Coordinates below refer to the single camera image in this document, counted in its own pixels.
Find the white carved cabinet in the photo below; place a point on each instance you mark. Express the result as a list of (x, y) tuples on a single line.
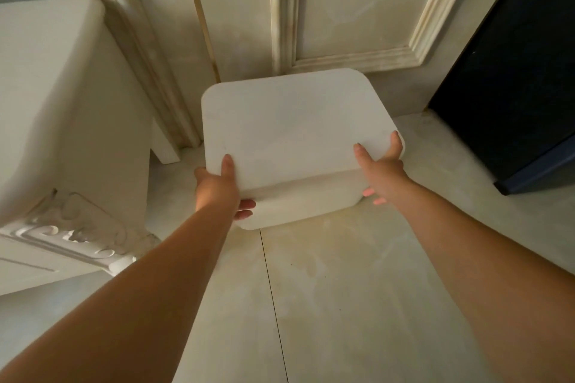
[(58, 127)]

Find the cream moulded door frame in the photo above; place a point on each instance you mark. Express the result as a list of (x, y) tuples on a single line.
[(134, 37)]

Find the person's right forearm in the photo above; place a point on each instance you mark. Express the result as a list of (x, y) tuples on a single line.
[(485, 270)]

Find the person's left hand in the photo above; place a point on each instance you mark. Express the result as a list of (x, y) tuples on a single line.
[(215, 192)]

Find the dark blue cabinet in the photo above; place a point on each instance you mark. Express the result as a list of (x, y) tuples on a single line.
[(516, 73)]

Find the cream panelled door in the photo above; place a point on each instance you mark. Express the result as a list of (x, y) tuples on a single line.
[(341, 1)]

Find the white rounded stool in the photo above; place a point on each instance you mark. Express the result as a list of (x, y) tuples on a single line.
[(292, 136)]

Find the person's right thumb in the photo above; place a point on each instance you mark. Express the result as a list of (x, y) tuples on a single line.
[(362, 152)]

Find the person's right hand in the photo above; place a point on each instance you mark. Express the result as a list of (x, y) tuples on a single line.
[(386, 174)]

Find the person's left thumb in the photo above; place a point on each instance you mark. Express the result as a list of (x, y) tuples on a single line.
[(228, 169)]

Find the person's left forearm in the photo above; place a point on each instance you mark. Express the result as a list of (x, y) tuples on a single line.
[(134, 293)]

